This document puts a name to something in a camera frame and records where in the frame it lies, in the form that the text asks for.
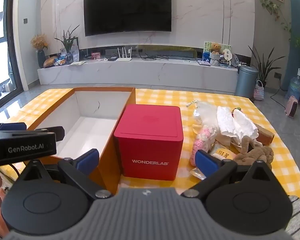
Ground hanging vine plant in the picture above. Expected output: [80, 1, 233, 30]
[260, 0, 292, 40]

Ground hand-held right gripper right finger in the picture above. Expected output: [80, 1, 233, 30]
[182, 149, 285, 198]

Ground brown round object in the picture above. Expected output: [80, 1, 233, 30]
[44, 56, 58, 68]

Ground white marble tv console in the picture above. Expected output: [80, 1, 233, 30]
[37, 59, 239, 93]

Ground pink woven basket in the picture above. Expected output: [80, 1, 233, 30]
[254, 80, 265, 101]

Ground blue water bottle with pump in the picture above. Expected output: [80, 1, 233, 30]
[286, 68, 300, 100]

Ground pink space heater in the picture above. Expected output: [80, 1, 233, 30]
[285, 96, 299, 118]

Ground brown plush toy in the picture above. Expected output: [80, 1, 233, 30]
[234, 137, 274, 170]

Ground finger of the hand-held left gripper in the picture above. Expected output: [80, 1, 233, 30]
[27, 126, 65, 142]
[0, 122, 27, 131]

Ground white round fan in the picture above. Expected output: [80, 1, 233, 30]
[224, 49, 233, 65]

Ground large orange cardboard box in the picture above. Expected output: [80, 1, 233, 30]
[27, 87, 136, 192]

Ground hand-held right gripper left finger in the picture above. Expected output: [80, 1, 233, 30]
[14, 148, 113, 200]

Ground grey blue trash can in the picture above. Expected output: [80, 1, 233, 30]
[235, 65, 259, 99]

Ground brown teddy bear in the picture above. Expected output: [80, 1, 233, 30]
[209, 43, 222, 67]

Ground clear snack wrapper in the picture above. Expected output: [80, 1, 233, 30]
[190, 166, 207, 180]

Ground black flat television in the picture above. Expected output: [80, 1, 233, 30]
[83, 0, 172, 37]

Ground black cables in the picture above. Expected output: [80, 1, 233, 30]
[140, 47, 170, 61]

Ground white towel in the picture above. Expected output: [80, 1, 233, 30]
[216, 106, 259, 147]

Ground yellow checkered tablecloth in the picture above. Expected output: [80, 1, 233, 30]
[0, 88, 300, 200]

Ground black power cable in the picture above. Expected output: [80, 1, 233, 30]
[270, 74, 290, 103]

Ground yellow snack packet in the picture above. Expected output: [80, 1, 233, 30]
[210, 147, 234, 160]

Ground yellow flowers in dark vase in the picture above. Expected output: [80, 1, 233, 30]
[30, 34, 49, 68]

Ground white router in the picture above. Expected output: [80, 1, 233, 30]
[116, 47, 132, 62]

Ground green printed board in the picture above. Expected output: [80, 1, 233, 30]
[203, 41, 232, 63]

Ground glass door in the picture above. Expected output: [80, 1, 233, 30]
[0, 0, 23, 108]

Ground brown orange sponge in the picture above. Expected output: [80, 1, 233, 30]
[254, 123, 275, 145]

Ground potted snake plant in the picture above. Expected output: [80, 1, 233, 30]
[248, 45, 283, 88]

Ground green plant in glass vase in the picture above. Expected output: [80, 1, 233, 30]
[54, 25, 80, 65]

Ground pink crochet toy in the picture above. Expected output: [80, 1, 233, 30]
[190, 126, 219, 166]

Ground red square box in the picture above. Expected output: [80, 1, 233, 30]
[114, 104, 184, 181]

